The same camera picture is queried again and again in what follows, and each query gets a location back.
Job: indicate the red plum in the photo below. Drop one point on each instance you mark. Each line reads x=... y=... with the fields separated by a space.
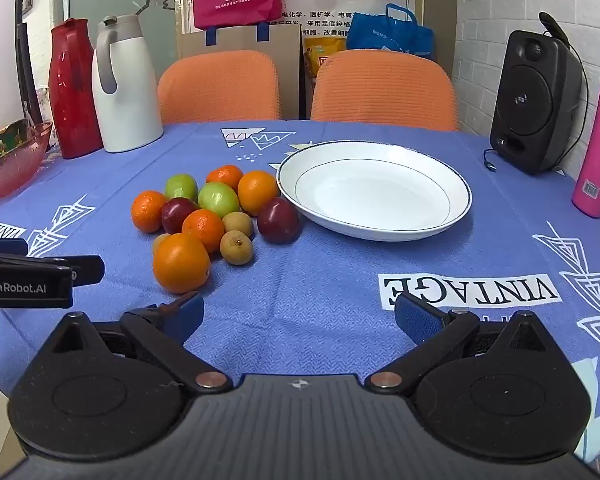
x=279 y=220
x=176 y=214

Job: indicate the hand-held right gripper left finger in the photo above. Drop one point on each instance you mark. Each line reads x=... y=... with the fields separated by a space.
x=190 y=312

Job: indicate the brown longan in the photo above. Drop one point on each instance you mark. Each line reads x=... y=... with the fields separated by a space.
x=236 y=247
x=238 y=223
x=159 y=241

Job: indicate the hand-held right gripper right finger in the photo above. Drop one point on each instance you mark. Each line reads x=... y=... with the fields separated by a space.
x=417 y=317

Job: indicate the black speaker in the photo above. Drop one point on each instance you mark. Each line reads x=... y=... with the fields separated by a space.
x=525 y=100

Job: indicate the yellow snack bag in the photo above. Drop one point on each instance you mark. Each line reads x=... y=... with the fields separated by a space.
x=320 y=52

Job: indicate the white porcelain plate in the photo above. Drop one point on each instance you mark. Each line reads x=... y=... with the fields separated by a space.
x=375 y=195

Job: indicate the orange fabric chair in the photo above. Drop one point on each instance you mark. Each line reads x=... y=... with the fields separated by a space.
x=217 y=90
x=385 y=92

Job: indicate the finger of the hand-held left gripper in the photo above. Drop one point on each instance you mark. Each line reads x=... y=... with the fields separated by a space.
x=87 y=270
x=2 y=246

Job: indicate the blue printed tablecloth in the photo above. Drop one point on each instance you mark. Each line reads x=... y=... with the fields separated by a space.
x=305 y=280

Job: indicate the pink glass bowl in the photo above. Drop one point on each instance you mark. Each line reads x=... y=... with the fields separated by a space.
x=10 y=177

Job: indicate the small rough tangerine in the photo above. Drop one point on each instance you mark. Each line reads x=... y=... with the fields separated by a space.
x=147 y=210
x=225 y=176
x=203 y=230

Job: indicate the green jujube fruit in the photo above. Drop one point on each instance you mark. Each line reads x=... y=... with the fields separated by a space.
x=218 y=199
x=181 y=186

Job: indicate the white thermos jug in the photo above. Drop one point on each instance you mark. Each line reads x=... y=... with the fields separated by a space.
x=130 y=110

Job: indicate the red thermos jug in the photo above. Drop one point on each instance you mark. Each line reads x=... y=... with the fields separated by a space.
x=72 y=100

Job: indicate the blue tote bag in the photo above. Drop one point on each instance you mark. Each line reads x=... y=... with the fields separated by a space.
x=390 y=35

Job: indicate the magenta tote bag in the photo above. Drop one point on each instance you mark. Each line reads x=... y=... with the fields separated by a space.
x=230 y=5

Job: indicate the smooth round orange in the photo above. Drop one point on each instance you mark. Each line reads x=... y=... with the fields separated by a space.
x=256 y=191
x=180 y=262

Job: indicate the pink bottle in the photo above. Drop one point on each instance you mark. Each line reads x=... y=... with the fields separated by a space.
x=597 y=160

